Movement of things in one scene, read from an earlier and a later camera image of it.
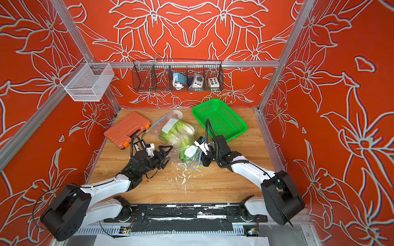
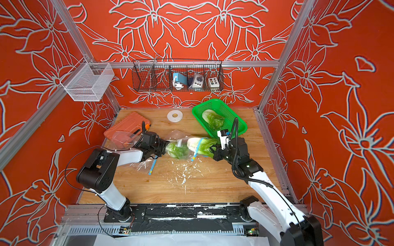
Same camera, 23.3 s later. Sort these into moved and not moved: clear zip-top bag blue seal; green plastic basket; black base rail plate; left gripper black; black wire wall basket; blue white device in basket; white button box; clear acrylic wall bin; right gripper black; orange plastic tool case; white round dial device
Moved: left gripper black; clear zip-top bag blue seal; right gripper black
Not moved: black base rail plate; clear acrylic wall bin; black wire wall basket; blue white device in basket; white round dial device; white button box; green plastic basket; orange plastic tool case
